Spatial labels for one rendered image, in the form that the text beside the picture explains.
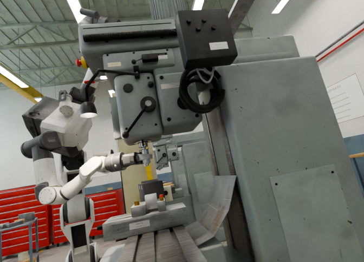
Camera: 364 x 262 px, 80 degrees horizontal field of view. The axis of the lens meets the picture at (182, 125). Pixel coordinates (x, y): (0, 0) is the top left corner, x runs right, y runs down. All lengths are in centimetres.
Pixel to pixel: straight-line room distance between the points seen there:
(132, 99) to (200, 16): 45
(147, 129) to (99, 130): 959
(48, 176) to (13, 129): 1063
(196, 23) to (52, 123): 93
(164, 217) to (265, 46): 99
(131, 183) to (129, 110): 186
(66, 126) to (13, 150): 1033
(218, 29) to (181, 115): 38
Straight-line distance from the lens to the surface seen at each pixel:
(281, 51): 133
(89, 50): 113
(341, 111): 577
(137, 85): 105
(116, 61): 109
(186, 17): 91
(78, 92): 158
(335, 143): 115
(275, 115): 101
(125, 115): 100
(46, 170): 126
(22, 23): 849
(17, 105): 1210
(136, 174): 278
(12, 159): 1162
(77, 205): 164
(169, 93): 101
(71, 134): 137
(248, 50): 124
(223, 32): 91
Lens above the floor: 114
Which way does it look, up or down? 12 degrees up
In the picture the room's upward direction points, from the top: 11 degrees counter-clockwise
